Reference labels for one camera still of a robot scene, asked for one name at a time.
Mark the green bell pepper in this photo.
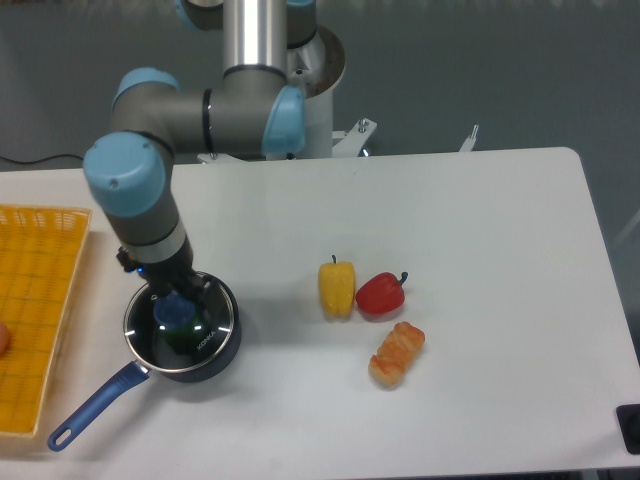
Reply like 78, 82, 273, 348
159, 323, 210, 355

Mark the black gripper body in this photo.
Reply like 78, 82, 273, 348
116, 236, 195, 293

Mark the yellow bell pepper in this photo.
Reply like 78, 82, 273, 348
318, 255, 356, 318

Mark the red bell pepper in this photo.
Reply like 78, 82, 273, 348
355, 272, 408, 315

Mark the orange bread pastry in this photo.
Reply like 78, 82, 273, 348
368, 322, 426, 389

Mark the black device at table edge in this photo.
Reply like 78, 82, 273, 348
616, 404, 640, 455

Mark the glass pot lid blue knob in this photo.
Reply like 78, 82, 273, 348
123, 276, 242, 383

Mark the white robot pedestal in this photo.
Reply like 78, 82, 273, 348
196, 10, 375, 159

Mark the black floor cable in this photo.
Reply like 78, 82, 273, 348
0, 152, 86, 166

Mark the yellow woven basket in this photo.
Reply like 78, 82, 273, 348
1, 204, 92, 438

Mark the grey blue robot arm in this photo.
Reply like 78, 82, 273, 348
83, 1, 316, 302

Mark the dark pot blue handle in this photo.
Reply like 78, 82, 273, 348
47, 272, 242, 452

